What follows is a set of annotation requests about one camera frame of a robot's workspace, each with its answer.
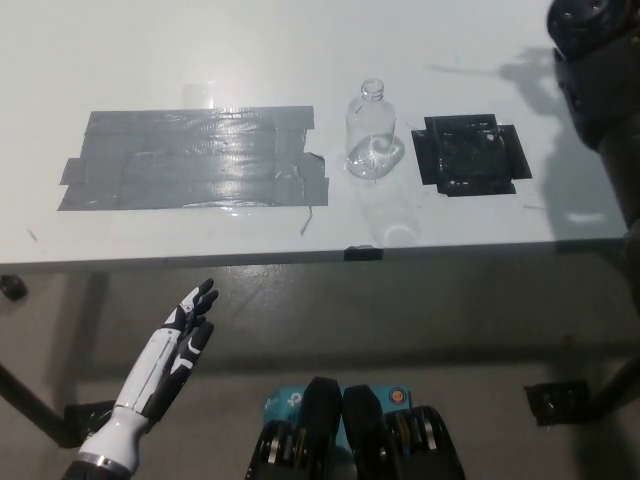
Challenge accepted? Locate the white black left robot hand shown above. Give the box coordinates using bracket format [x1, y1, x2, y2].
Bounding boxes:
[78, 278, 221, 472]

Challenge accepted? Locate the clear plastic spray bottle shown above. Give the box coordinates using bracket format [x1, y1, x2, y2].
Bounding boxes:
[344, 77, 407, 180]

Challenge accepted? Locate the teal cardboard box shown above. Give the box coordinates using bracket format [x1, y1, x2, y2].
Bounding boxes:
[263, 384, 414, 452]

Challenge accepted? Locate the black slanted table leg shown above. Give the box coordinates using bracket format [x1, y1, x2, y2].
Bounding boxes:
[0, 360, 74, 450]
[587, 357, 640, 426]

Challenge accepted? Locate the grey duct tape patch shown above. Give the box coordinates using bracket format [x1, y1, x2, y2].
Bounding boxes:
[56, 105, 331, 213]

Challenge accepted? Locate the black tape square patch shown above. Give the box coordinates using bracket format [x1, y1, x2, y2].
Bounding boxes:
[410, 114, 533, 198]

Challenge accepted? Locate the black table foot knob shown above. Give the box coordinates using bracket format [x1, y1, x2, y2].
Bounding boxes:
[0, 273, 27, 302]

